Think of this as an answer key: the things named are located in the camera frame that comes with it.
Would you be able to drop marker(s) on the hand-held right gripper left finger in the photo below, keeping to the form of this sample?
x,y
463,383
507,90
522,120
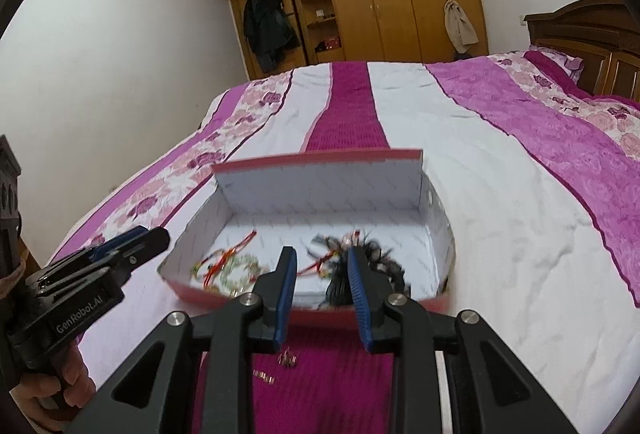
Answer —
x,y
287,294

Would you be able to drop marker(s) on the red box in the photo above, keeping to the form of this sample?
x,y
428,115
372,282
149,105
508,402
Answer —
x,y
333,44

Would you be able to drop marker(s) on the person's left hand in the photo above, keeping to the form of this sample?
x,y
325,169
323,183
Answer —
x,y
45,406

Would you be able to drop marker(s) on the pink cardboard box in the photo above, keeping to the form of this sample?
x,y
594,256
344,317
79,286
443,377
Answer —
x,y
320,194

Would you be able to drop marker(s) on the beige hanging coat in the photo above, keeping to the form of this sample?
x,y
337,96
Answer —
x,y
460,26

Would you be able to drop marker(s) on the black feather hair clip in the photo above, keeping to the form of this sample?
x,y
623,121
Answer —
x,y
337,288

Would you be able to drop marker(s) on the dark wooden headboard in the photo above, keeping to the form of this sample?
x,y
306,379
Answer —
x,y
590,34

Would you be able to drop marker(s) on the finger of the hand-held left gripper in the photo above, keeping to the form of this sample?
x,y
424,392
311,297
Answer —
x,y
150,241
120,241

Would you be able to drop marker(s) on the purple floral pillow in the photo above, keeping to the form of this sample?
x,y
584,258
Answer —
x,y
555,61

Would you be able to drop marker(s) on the dark hanging jackets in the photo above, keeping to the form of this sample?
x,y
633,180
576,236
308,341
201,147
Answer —
x,y
267,29

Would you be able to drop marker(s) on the small gold earrings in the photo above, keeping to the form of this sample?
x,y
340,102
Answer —
x,y
263,376

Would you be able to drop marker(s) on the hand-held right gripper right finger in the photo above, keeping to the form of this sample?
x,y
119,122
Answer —
x,y
360,299

